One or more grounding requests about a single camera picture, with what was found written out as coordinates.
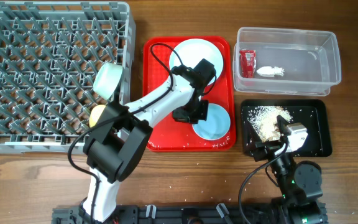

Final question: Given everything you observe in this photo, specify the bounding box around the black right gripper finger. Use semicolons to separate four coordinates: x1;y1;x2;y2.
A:
277;115;289;139
243;120;262;146

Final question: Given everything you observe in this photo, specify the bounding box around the food scraps and rice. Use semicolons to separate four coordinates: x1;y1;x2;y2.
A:
247;106;293;142

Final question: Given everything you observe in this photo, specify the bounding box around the blue bowl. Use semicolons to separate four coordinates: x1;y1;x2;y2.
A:
192;103;231;141

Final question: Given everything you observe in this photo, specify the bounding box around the light blue plate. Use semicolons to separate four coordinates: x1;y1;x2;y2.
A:
168;39;224;85

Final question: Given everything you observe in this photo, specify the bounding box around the white napkin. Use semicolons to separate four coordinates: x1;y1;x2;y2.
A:
257;66;285;78

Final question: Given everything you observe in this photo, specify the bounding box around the red ketchup sachet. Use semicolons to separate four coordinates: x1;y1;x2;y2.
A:
239;49;256;78

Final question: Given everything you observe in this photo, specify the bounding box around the green bowl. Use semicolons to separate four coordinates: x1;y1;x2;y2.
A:
93;62;124;100

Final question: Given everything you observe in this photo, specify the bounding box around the yellow plastic cup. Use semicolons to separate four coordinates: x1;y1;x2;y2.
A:
89;105;106;128

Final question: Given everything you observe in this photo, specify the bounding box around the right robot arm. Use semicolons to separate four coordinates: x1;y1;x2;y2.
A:
238;115;328;224

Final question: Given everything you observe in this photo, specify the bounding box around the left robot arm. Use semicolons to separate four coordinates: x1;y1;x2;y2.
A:
81;59;216;223

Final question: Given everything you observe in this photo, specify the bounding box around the black waste tray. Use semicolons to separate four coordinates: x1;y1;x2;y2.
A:
241;99;333;157

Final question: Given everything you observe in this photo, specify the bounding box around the grey dishwasher rack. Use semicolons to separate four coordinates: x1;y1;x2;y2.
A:
0;1;136;154

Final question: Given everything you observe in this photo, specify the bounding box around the red plastic tray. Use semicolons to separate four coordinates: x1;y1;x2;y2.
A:
142;36;237;152

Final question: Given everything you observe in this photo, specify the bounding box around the clear plastic bin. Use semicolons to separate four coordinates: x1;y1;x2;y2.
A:
232;27;342;96

